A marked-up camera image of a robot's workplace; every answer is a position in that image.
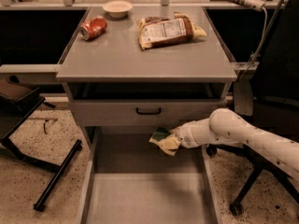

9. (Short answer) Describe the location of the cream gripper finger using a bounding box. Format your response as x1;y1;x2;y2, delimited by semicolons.
159;134;180;156

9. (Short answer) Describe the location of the green and yellow sponge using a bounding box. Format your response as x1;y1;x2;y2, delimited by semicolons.
149;127;171;145

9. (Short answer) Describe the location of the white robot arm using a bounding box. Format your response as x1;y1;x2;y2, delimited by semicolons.
158;108;299;180

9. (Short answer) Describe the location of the open grey middle drawer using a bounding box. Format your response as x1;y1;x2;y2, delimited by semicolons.
75;128;223;224

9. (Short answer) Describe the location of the grey drawer cabinet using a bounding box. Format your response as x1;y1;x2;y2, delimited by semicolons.
55;5;238;224

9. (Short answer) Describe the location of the closed grey top drawer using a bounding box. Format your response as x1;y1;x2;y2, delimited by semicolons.
70;100;226;127

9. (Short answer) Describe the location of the black office chair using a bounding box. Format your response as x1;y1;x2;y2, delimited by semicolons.
206;0;299;216

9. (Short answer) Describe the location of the brown chip bag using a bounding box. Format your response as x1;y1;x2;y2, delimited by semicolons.
136;12;206;50

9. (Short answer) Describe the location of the red soda can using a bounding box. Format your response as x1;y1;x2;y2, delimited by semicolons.
80;16;107;40

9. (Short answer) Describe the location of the white bowl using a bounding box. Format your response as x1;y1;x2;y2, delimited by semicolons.
103;0;133;19

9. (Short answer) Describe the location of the black drawer handle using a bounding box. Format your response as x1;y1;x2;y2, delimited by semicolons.
135;107;162;116

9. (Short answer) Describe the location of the black side table frame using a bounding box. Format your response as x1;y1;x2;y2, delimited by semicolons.
0;75;83;213

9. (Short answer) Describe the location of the white cable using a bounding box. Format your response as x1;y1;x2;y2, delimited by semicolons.
239;7;269;79

